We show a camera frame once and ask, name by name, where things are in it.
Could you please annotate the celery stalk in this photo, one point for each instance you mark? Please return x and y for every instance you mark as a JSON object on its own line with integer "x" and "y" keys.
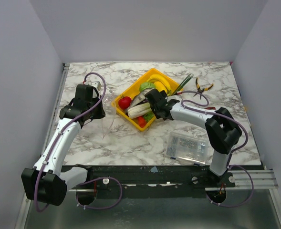
{"x": 139, "y": 110}

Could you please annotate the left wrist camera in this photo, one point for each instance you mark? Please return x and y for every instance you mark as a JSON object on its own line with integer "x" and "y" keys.
{"x": 96, "y": 84}

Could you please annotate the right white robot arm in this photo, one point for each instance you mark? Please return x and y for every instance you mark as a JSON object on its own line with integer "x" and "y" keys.
{"x": 222, "y": 129}

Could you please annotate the yellow handled pliers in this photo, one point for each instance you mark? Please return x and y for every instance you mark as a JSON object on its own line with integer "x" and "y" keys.
{"x": 201, "y": 90}

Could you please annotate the red utility knife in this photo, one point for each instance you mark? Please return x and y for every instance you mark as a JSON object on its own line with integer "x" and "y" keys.
{"x": 210, "y": 108}

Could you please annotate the clear zip top bag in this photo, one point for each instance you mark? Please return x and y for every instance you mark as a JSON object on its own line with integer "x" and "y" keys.
{"x": 109, "y": 107}

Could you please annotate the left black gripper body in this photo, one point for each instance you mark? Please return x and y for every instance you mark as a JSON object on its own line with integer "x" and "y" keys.
{"x": 98, "y": 112}

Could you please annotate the clear plastic screw box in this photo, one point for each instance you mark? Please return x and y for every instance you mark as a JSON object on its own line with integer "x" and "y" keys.
{"x": 187, "y": 150}

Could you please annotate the red chili pepper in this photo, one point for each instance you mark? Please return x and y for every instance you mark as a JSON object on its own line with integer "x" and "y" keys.
{"x": 141, "y": 121}

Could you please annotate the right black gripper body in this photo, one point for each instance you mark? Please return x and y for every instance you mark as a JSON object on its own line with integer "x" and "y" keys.
{"x": 153, "y": 98}

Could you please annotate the yellow banana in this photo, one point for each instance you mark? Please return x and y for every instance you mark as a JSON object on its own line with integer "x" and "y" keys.
{"x": 156, "y": 77}

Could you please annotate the green cabbage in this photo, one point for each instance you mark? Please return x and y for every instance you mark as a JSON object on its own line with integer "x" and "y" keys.
{"x": 146, "y": 85}

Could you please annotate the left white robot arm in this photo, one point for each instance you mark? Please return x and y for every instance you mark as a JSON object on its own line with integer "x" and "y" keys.
{"x": 46, "y": 182}

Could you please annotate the yellow plastic tray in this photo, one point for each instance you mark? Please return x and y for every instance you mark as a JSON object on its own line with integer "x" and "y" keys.
{"x": 133, "y": 90}

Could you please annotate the green lettuce leaf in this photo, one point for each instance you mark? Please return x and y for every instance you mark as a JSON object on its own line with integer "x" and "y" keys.
{"x": 149, "y": 116}

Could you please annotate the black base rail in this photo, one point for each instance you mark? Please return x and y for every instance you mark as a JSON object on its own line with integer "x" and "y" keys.
{"x": 154, "y": 182}

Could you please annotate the green chives bunch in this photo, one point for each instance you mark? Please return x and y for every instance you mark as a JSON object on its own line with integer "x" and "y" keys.
{"x": 183, "y": 83}

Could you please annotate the red tomato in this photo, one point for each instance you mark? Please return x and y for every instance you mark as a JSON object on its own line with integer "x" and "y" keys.
{"x": 124, "y": 102}

